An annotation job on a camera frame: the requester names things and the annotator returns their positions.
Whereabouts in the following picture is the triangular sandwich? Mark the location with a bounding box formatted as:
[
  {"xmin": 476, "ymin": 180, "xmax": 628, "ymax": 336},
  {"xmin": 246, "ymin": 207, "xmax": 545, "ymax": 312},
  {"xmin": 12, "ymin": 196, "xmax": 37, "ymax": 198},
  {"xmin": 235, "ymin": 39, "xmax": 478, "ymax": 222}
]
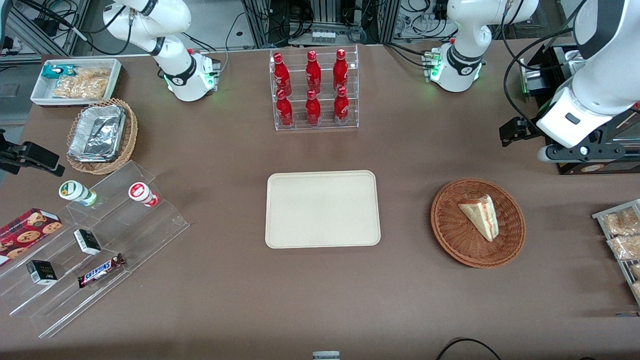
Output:
[{"xmin": 457, "ymin": 194, "xmax": 500, "ymax": 243}]

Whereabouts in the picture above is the aluminium foil tray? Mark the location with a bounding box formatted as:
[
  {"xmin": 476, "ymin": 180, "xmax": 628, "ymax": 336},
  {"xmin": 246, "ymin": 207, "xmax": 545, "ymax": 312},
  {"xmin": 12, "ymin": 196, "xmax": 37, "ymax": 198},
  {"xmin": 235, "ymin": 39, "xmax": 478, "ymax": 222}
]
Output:
[{"xmin": 67, "ymin": 104, "xmax": 127, "ymax": 163}]

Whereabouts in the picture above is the light oval wicker basket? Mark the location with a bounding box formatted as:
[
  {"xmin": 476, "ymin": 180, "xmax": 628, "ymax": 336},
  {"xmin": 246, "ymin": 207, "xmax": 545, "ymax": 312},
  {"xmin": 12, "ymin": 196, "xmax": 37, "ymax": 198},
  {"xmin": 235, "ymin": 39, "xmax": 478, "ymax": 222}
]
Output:
[{"xmin": 66, "ymin": 98, "xmax": 139, "ymax": 176}]

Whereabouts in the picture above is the tray of packaged snacks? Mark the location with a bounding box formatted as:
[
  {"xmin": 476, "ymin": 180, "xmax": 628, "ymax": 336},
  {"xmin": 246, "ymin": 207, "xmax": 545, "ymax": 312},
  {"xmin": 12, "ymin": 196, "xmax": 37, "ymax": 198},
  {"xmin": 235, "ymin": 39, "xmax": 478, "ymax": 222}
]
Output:
[{"xmin": 592, "ymin": 199, "xmax": 640, "ymax": 307}]

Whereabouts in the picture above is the brown round wicker basket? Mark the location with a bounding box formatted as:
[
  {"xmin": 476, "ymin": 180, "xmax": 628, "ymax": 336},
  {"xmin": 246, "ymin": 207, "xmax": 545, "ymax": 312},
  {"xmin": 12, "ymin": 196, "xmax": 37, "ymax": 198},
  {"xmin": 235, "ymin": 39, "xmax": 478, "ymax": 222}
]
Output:
[{"xmin": 430, "ymin": 178, "xmax": 527, "ymax": 269}]

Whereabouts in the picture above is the beige rectangular plastic tray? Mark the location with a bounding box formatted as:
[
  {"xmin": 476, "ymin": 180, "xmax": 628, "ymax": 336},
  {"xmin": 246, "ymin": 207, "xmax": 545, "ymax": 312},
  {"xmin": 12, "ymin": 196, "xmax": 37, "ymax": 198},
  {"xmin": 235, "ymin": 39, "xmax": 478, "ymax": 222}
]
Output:
[{"xmin": 265, "ymin": 170, "xmax": 382, "ymax": 249}]

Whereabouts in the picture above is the silver device with green light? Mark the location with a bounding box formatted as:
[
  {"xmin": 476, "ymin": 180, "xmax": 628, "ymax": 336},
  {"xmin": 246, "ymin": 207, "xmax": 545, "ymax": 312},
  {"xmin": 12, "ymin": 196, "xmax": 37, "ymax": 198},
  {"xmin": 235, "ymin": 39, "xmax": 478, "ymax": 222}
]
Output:
[{"xmin": 519, "ymin": 58, "xmax": 553, "ymax": 97}]

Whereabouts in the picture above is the green lid drink bottle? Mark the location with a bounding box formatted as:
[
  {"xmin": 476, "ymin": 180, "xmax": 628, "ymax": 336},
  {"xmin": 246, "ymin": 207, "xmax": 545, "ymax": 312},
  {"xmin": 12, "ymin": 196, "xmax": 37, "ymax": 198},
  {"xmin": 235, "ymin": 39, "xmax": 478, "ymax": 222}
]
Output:
[{"xmin": 58, "ymin": 180, "xmax": 98, "ymax": 207}]

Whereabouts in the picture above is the white rectangular bin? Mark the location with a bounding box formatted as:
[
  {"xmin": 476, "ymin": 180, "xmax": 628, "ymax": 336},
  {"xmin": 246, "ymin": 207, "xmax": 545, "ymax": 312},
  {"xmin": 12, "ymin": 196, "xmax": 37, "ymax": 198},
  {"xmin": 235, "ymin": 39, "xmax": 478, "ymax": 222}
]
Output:
[{"xmin": 30, "ymin": 58, "xmax": 123, "ymax": 108}]

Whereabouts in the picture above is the black glass display cabinet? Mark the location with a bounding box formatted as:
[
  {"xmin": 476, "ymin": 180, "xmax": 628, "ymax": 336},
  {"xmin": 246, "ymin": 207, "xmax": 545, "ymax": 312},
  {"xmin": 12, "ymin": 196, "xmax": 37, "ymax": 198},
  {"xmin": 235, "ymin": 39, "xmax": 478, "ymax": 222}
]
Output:
[{"xmin": 520, "ymin": 44, "xmax": 640, "ymax": 176}]

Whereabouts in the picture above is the red chocolate chip cookie box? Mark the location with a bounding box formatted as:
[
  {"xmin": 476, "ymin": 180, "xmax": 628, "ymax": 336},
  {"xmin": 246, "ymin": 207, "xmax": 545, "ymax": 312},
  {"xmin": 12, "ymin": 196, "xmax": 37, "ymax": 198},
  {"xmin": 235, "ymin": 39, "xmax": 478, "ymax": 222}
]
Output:
[{"xmin": 0, "ymin": 208, "xmax": 64, "ymax": 266}]

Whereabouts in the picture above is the clear bag of crackers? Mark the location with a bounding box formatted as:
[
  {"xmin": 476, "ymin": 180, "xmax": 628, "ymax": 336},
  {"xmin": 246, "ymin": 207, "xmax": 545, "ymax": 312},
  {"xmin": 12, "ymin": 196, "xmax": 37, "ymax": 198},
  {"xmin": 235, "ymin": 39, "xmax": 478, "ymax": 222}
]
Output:
[
  {"xmin": 52, "ymin": 76, "xmax": 109, "ymax": 100},
  {"xmin": 70, "ymin": 66, "xmax": 112, "ymax": 84}
]

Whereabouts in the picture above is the teal snack packet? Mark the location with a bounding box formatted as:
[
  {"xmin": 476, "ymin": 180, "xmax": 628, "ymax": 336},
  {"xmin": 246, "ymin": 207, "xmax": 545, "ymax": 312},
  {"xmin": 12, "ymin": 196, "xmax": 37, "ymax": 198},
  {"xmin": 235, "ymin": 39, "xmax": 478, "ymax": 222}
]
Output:
[{"xmin": 41, "ymin": 64, "xmax": 81, "ymax": 80}]

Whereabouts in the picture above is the small black box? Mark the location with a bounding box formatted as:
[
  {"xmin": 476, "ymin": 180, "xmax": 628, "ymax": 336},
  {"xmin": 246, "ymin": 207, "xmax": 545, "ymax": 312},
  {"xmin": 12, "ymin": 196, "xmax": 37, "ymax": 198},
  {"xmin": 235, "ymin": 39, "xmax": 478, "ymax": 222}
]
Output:
[
  {"xmin": 26, "ymin": 260, "xmax": 59, "ymax": 286},
  {"xmin": 73, "ymin": 229, "xmax": 102, "ymax": 256}
]

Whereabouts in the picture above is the red lid drink bottle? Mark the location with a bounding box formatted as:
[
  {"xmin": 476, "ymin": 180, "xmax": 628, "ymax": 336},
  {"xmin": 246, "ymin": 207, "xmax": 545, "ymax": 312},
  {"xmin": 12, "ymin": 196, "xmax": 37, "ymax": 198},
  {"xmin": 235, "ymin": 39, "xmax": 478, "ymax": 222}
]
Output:
[{"xmin": 128, "ymin": 182, "xmax": 161, "ymax": 208}]

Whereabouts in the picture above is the Snickers chocolate bar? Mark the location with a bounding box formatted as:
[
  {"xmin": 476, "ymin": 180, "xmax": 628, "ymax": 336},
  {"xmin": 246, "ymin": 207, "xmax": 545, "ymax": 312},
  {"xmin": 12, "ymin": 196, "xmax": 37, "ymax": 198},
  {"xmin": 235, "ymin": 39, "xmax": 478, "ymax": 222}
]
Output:
[{"xmin": 77, "ymin": 253, "xmax": 126, "ymax": 289}]

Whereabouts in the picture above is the clear acrylic stepped stand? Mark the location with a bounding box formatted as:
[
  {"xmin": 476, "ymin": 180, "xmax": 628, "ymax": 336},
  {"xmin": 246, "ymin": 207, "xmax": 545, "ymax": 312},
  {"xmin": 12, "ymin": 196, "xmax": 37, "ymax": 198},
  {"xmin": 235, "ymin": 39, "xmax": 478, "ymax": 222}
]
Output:
[{"xmin": 0, "ymin": 160, "xmax": 191, "ymax": 340}]

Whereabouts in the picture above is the red cola bottle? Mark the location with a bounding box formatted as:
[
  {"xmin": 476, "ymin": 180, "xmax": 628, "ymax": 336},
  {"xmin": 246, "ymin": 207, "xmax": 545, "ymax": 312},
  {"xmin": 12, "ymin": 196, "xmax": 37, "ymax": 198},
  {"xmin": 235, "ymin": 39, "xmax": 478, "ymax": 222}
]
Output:
[
  {"xmin": 275, "ymin": 89, "xmax": 294, "ymax": 127},
  {"xmin": 272, "ymin": 52, "xmax": 293, "ymax": 96},
  {"xmin": 305, "ymin": 50, "xmax": 322, "ymax": 93},
  {"xmin": 333, "ymin": 48, "xmax": 349, "ymax": 92},
  {"xmin": 305, "ymin": 89, "xmax": 322, "ymax": 127},
  {"xmin": 333, "ymin": 86, "xmax": 350, "ymax": 126}
]

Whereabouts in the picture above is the clear acrylic bottle rack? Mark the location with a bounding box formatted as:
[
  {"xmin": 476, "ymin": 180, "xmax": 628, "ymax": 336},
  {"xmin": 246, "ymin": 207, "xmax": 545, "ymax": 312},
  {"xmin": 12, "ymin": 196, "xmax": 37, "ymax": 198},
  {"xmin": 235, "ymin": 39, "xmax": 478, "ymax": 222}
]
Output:
[{"xmin": 269, "ymin": 45, "xmax": 360, "ymax": 132}]

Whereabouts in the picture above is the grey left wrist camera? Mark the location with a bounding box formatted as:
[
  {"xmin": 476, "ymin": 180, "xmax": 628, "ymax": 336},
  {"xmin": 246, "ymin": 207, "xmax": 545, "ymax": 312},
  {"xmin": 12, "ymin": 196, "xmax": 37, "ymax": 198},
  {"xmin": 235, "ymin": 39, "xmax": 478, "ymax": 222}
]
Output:
[{"xmin": 538, "ymin": 143, "xmax": 639, "ymax": 164}]

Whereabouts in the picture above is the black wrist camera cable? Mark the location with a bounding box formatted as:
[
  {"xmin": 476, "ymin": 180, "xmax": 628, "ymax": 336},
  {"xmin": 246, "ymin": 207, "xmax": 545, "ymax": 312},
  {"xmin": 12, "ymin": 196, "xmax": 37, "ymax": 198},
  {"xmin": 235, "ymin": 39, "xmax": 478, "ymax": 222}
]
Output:
[{"xmin": 501, "ymin": 27, "xmax": 577, "ymax": 126}]

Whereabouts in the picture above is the black floor cable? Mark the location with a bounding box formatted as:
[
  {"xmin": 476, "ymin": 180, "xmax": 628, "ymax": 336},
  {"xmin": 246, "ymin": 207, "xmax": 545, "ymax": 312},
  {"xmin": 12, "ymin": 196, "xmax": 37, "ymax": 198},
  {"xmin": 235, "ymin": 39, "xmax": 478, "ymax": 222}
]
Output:
[{"xmin": 435, "ymin": 338, "xmax": 502, "ymax": 360}]

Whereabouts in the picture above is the aluminium frame rack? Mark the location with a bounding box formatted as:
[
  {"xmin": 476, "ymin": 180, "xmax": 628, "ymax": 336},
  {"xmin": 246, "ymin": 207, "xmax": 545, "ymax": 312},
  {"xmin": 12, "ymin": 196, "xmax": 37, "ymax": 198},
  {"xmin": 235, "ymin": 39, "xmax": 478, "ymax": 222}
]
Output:
[{"xmin": 241, "ymin": 0, "xmax": 402, "ymax": 49}]

